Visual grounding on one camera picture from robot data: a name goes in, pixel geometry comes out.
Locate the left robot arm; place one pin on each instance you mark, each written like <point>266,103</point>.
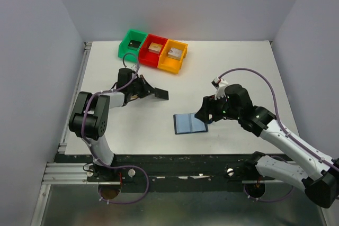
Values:
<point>89,117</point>

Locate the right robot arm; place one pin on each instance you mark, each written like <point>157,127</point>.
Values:
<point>314,172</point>

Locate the yellow bin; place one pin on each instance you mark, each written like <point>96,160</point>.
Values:
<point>169,64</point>

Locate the red bin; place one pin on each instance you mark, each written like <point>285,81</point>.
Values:
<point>147,58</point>

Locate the grey block in yellow bin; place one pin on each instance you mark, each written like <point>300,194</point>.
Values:
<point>175,53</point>

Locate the dark block in green bin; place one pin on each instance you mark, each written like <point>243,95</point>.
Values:
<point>134,44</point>

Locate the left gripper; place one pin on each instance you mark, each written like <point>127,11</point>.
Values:
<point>146,88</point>

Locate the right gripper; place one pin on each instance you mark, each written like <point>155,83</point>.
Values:
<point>208,106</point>

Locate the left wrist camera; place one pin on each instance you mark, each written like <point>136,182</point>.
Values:
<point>134,67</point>

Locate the tan block in red bin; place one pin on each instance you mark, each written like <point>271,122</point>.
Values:
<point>155,47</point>

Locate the aluminium rail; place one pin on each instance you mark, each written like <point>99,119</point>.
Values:
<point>64,174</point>

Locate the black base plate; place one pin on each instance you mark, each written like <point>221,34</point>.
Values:
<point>177,173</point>

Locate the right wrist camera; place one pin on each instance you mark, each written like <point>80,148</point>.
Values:
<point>220,85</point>

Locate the black VIP card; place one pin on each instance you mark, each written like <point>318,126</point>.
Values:
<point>161,94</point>

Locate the green bin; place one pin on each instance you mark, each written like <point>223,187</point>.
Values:
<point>131,55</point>

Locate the blue card holder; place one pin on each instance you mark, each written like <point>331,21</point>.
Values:
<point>186,123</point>

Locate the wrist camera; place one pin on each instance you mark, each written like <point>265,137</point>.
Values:
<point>220,85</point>
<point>134,67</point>

